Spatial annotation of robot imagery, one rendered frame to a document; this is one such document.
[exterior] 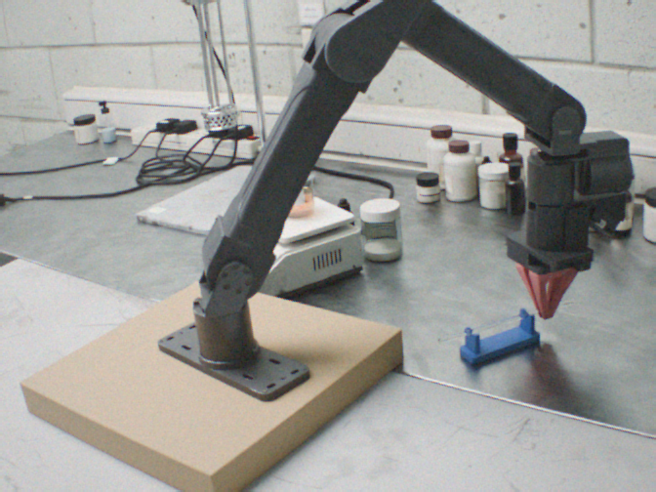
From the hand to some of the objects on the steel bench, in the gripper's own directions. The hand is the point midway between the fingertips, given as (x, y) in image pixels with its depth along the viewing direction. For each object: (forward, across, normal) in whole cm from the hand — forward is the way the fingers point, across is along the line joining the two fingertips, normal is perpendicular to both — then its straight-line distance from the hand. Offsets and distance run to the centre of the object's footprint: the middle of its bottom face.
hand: (546, 311), depth 107 cm
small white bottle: (+2, -50, +22) cm, 54 cm away
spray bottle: (+4, -138, -29) cm, 142 cm away
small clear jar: (+2, -41, +20) cm, 46 cm away
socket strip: (+3, -114, -13) cm, 114 cm away
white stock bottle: (+2, -48, +17) cm, 51 cm away
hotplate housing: (+4, -35, -20) cm, 40 cm away
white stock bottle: (+2, -55, +18) cm, 58 cm away
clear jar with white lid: (+3, -34, -6) cm, 34 cm away
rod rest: (+3, 0, -7) cm, 8 cm away
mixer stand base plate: (+3, -74, -18) cm, 76 cm away
